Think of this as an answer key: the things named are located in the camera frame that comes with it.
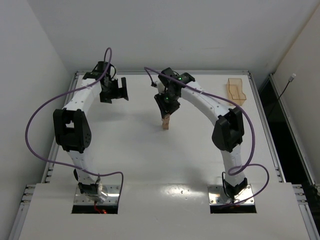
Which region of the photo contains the black wall cable with plug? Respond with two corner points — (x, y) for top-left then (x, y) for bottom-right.
(277, 73), (297, 100)

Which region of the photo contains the transparent amber plastic bin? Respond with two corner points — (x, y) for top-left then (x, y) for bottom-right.
(226, 78), (247, 106)

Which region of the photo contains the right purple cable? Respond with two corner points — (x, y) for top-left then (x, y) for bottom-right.
(143, 66), (270, 208)

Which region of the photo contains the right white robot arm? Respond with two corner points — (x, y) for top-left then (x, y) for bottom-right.
(153, 67), (248, 200)

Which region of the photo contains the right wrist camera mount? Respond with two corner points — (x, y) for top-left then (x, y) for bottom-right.
(151, 81), (165, 94)

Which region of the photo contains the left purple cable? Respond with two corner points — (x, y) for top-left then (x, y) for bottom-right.
(24, 47), (125, 196)

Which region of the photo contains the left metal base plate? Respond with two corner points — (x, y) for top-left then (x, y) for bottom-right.
(73, 185), (121, 206)

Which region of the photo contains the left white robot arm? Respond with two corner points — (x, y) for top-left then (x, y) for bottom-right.
(53, 60), (129, 203)

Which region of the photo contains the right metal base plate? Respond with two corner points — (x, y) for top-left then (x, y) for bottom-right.
(207, 184), (256, 206)

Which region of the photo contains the purple cable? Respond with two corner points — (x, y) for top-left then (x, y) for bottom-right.
(143, 66), (270, 208)
(24, 47), (125, 196)

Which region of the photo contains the metal base plate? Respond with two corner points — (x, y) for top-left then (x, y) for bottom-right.
(73, 185), (121, 206)
(207, 184), (256, 206)

